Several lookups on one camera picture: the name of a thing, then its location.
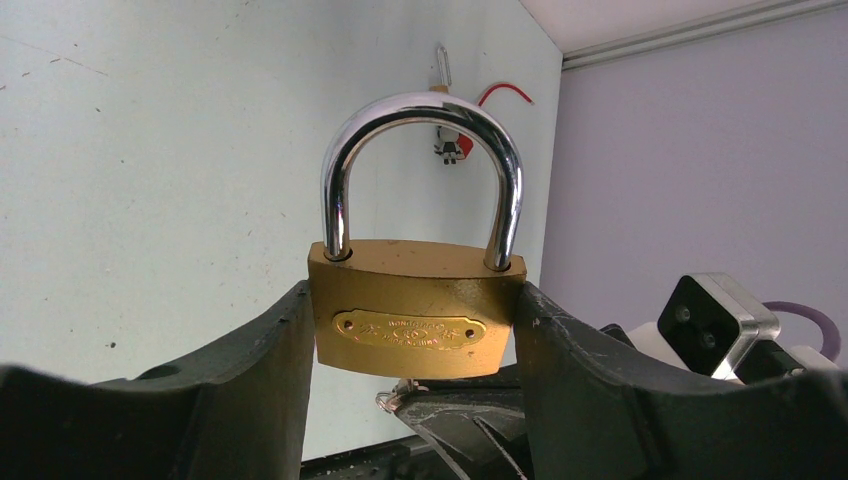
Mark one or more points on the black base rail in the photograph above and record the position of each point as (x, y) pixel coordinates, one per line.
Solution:
(408, 458)

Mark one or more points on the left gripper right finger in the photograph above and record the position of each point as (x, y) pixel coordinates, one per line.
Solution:
(596, 408)

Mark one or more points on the small brass padlock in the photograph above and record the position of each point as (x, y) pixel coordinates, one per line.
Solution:
(444, 81)

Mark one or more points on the small silver key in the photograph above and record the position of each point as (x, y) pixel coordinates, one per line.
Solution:
(390, 401)

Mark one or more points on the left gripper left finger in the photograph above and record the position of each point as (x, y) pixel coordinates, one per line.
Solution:
(234, 409)

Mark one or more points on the red cable seal open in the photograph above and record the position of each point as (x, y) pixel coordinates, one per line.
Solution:
(496, 99)

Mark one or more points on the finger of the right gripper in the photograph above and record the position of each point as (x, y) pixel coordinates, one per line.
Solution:
(480, 434)

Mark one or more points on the small key bunch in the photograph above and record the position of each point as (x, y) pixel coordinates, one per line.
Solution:
(447, 146)

